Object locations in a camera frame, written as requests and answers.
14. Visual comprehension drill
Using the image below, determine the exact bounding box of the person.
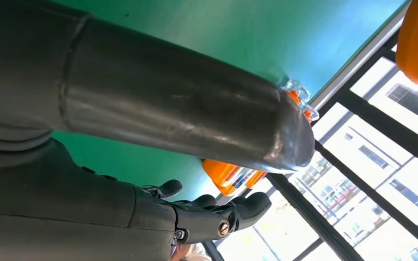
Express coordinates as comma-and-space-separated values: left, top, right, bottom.
169, 243, 213, 261

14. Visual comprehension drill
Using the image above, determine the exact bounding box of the dark window frame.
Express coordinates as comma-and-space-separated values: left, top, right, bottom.
201, 28, 418, 261

